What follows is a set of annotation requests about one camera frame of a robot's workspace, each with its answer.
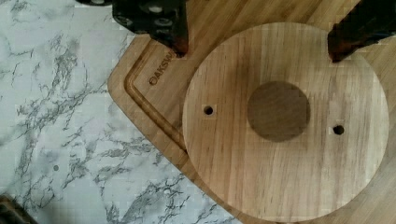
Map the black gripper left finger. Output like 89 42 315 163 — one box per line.
112 0 189 57

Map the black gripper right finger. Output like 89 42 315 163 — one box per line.
327 0 396 63

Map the round wooden lid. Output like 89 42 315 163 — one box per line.
183 22 389 222

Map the bamboo cutting board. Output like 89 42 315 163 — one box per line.
107 0 395 224

